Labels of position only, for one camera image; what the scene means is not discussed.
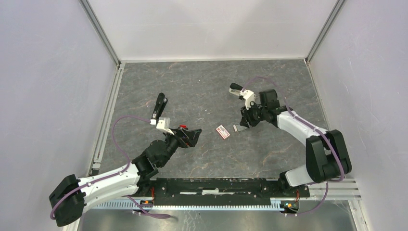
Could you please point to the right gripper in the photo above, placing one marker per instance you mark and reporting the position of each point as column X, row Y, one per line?
column 247, row 120

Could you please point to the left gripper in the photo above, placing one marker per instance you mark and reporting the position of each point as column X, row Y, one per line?
column 185, row 142

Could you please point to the staple tray box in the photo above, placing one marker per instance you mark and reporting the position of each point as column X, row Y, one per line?
column 239, row 128

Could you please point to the black stapler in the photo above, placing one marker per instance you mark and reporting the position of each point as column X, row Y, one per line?
column 159, row 106

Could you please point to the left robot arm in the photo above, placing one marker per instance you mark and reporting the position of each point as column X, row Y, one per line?
column 75, row 196

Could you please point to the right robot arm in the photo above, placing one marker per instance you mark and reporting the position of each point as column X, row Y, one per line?
column 327, row 156

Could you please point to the red white staple box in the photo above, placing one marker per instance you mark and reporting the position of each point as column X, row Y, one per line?
column 222, row 132

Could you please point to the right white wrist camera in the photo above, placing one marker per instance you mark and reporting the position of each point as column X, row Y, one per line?
column 249, row 98

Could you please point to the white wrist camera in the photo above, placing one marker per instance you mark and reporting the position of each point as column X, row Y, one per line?
column 162, row 124
column 249, row 98

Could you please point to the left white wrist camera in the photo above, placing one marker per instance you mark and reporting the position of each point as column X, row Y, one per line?
column 162, row 124

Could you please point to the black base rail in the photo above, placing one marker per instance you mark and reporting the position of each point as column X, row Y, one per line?
column 222, row 191

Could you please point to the white cable duct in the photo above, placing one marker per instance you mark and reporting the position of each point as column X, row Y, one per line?
column 147, row 204

